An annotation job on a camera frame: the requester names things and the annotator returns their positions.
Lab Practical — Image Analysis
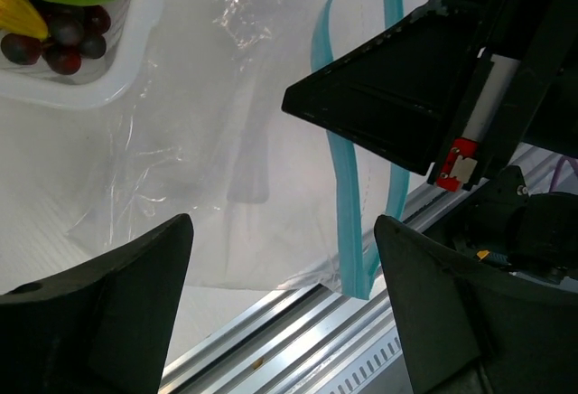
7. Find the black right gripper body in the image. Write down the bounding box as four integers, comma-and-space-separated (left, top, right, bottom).
428, 0, 577, 192

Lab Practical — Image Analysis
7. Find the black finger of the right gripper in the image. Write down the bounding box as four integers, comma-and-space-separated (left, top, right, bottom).
282, 5, 482, 175

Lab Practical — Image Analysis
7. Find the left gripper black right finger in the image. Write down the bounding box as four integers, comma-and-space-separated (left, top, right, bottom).
374, 216, 577, 393

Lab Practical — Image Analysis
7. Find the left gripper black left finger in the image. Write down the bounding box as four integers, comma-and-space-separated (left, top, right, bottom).
1, 214, 194, 393

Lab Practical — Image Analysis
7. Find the clear zip bag teal zipper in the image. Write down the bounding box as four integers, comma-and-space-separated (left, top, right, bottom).
69, 0, 409, 299

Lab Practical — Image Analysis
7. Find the white perforated plastic basket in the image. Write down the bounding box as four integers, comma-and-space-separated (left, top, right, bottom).
1, 0, 164, 110

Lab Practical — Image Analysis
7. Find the dark grape bunch toy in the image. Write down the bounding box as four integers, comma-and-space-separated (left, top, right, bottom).
1, 0, 112, 76

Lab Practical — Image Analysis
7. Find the yellow banana toy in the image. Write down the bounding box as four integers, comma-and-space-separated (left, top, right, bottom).
1, 0, 49, 41

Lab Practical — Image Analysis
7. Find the white slotted cable duct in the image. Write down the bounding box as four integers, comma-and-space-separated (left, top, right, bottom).
307, 327, 413, 393

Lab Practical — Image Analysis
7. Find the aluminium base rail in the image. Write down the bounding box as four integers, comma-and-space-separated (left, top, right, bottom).
160, 147, 577, 393

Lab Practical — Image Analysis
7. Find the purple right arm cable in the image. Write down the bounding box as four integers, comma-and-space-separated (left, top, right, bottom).
548, 154, 578, 194

